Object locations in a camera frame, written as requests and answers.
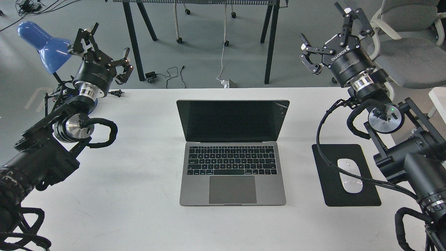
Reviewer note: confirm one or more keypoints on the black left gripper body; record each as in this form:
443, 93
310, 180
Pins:
95, 75

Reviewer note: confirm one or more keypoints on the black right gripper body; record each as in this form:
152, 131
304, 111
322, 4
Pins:
347, 61

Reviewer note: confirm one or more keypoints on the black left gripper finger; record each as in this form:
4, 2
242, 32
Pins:
127, 68
84, 42

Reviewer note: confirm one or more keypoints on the grey laptop computer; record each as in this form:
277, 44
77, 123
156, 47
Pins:
231, 152

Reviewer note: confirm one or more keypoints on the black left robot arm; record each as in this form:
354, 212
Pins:
48, 151

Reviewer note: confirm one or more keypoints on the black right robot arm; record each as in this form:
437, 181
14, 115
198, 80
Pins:
411, 150

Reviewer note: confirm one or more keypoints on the black power plug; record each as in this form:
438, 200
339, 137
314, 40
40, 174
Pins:
119, 93

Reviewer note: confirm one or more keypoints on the blue desk lamp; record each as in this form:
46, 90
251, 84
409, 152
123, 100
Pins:
53, 51

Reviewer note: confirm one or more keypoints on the grey office chair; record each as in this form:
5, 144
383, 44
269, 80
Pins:
403, 40

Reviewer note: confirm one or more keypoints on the black mouse pad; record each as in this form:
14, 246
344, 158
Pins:
330, 180

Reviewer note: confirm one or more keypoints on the black power adapter with cable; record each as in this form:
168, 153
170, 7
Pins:
151, 76

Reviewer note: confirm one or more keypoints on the white charger with cable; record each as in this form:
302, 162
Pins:
225, 83

